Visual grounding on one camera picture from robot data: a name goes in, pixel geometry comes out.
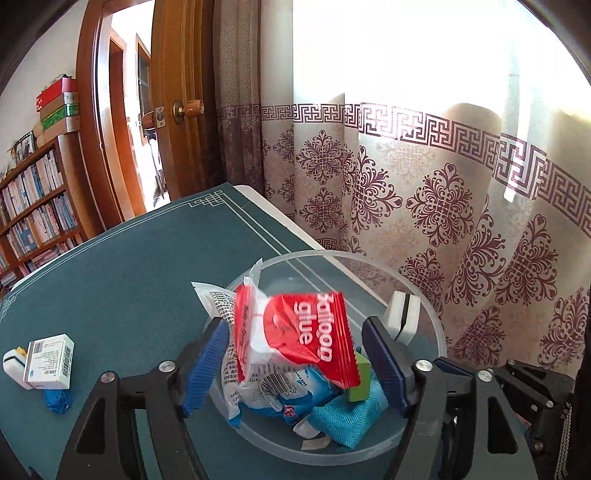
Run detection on blue foil packet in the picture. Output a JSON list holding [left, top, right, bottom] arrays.
[[43, 389, 73, 415]]

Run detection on white medicine box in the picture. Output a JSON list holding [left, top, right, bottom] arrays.
[[23, 334, 75, 390]]

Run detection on red balloon glue packet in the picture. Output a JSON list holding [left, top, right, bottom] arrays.
[[235, 277, 360, 390]]

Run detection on white sponge black stripe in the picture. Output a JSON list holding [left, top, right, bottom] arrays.
[[2, 347, 33, 390]]

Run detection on green dotted block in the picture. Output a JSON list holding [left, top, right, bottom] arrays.
[[346, 351, 372, 403]]

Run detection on white eraser in bowl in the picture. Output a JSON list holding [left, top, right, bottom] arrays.
[[383, 291, 421, 345]]

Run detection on blue cloth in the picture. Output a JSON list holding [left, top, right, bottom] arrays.
[[307, 372, 389, 449]]

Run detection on white blue wipes packet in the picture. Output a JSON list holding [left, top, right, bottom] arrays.
[[193, 276, 360, 427]]

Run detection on clear plastic bowl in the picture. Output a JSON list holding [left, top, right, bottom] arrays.
[[194, 251, 447, 466]]

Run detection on patterned curtain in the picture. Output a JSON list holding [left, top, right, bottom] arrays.
[[212, 1, 590, 376]]

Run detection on wooden bookshelf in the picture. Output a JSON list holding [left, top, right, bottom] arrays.
[[1, 132, 105, 296]]

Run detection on wooden door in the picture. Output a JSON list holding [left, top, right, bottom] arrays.
[[150, 1, 225, 200]]

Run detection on stacked boxes on shelf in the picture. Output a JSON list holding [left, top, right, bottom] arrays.
[[33, 74, 80, 148]]

